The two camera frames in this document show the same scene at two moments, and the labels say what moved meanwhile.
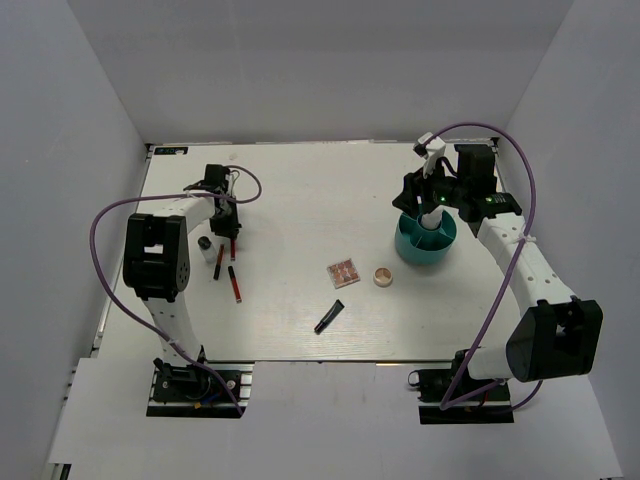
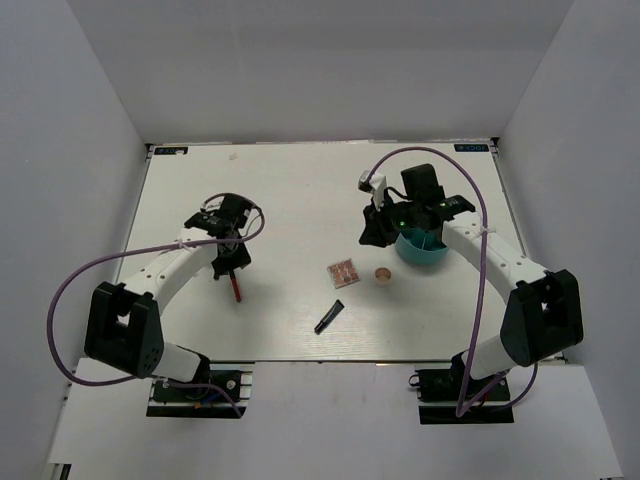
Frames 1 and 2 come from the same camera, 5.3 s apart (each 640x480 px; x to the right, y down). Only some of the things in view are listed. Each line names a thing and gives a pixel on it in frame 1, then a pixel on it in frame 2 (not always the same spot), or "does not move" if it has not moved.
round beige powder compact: [383, 276] does not move
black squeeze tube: [330, 317] does not move
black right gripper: [415, 185] → [376, 232]
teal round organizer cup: [425, 245] does not move
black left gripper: [225, 230] → [242, 258]
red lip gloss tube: [237, 290] does not move
